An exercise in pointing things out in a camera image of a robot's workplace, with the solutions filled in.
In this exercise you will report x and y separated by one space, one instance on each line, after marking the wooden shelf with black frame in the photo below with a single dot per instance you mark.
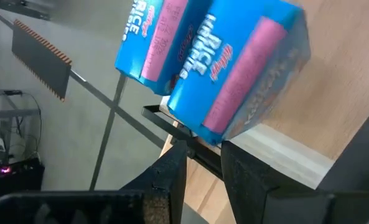
343 77

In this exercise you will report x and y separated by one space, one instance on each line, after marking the blue Rice Krispies cereal box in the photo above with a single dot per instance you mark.
134 46
203 102

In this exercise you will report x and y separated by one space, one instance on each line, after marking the black box with purple light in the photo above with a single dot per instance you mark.
19 180

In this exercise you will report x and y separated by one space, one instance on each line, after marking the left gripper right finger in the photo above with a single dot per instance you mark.
259 193

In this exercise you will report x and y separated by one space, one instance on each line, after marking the metal frame desk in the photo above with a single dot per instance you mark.
3 113

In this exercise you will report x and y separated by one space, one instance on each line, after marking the grey panel with orange edge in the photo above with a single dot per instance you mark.
38 59

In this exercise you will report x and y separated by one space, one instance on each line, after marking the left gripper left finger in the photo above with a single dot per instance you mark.
168 174

